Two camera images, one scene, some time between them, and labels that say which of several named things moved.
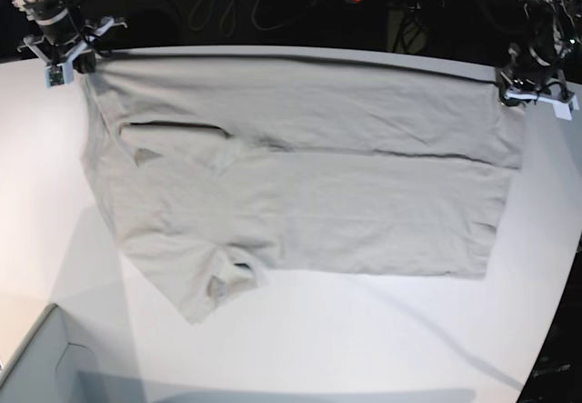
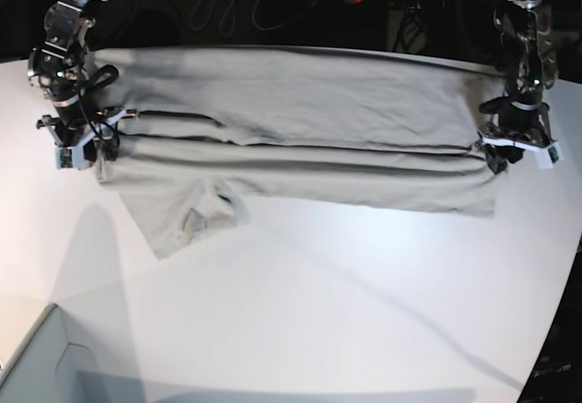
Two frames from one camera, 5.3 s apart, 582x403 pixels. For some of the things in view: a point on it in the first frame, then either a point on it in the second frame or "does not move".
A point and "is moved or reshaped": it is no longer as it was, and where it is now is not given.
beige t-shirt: x=213 y=170 is moved or reshaped
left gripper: x=58 y=41 → x=85 y=134
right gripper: x=528 y=78 → x=516 y=125
